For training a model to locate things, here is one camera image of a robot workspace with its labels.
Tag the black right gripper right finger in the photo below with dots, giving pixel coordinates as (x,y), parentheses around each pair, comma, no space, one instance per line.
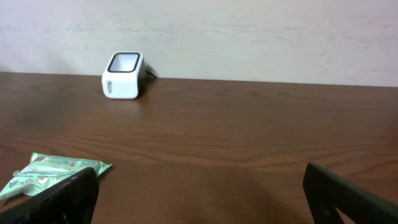
(328,194)

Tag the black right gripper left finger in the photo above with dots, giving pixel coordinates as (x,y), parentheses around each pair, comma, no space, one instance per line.
(72,200)

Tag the green wet wipe packet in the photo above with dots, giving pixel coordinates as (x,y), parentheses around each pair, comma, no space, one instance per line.
(44,171)

